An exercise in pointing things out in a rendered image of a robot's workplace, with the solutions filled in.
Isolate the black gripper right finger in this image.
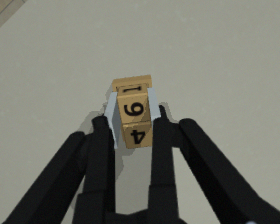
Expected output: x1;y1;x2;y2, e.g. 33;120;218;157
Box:
147;87;280;224

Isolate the tan wooden number cube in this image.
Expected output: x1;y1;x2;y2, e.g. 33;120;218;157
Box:
122;120;153;149
116;84;151;124

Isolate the tan wooden tray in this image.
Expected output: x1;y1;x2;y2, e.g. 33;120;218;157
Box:
112;75;152;142

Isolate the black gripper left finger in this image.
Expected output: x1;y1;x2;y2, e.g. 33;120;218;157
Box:
2;92;121;224

